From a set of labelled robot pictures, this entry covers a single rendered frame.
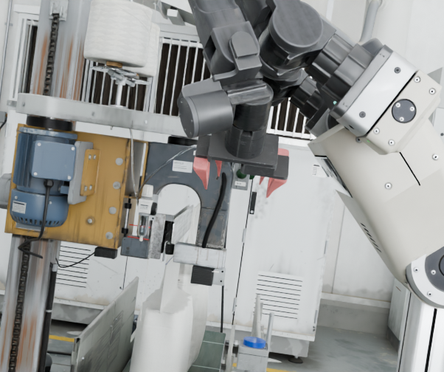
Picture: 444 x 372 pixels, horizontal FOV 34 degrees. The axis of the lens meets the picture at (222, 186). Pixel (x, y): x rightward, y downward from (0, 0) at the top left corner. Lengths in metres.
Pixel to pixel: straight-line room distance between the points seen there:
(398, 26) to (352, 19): 1.03
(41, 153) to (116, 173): 0.30
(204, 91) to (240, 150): 0.11
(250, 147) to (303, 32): 0.18
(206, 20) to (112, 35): 0.85
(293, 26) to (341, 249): 5.15
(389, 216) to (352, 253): 4.91
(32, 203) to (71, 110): 0.26
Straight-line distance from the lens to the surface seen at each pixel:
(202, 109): 0.97
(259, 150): 1.06
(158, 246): 2.08
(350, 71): 1.07
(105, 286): 4.93
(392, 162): 1.22
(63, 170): 1.84
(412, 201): 1.25
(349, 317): 6.20
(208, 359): 3.43
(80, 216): 2.09
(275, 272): 4.81
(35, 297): 2.22
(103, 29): 1.89
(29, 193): 1.92
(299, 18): 1.06
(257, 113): 1.00
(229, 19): 1.05
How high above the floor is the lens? 1.35
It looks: 3 degrees down
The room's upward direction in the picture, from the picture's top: 8 degrees clockwise
